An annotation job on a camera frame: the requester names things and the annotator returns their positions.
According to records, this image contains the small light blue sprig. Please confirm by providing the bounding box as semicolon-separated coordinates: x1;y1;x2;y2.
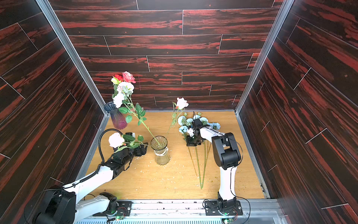
179;126;198;175

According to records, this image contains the short pale pink rose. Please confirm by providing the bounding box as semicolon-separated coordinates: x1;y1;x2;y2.
109;133;148;153

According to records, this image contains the small light blue flower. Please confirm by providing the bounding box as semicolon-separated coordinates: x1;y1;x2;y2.
200;126;219;189

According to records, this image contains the clear glass vase with ribbon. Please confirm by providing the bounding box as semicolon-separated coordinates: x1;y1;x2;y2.
151;136;170;165

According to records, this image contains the blue purple glass vase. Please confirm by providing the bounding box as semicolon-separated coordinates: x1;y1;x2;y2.
104;101;127;130

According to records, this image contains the white flower stem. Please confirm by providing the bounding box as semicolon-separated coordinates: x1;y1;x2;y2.
178;113;209;189

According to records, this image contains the light blue flower bunch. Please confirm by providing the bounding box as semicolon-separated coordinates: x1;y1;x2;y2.
112;81;155;138

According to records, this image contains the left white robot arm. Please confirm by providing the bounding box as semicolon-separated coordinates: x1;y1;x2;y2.
30;145;147;224

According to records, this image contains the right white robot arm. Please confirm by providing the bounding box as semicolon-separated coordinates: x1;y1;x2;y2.
187;119;241;214

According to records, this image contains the pink rose in clear vase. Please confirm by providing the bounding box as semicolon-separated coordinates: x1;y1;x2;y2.
165;98;189;137

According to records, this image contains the red rose stem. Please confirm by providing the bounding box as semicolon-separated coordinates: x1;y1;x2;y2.
111;74;124;98

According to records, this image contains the pink rose stem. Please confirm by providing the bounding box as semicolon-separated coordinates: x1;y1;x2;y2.
122;71;136;84

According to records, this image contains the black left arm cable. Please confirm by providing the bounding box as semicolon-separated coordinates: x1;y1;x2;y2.
97;128;124;166

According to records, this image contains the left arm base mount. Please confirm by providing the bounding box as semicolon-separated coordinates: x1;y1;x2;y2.
99;192;132;217

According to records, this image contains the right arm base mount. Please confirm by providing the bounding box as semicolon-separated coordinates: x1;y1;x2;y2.
202;198;243;216

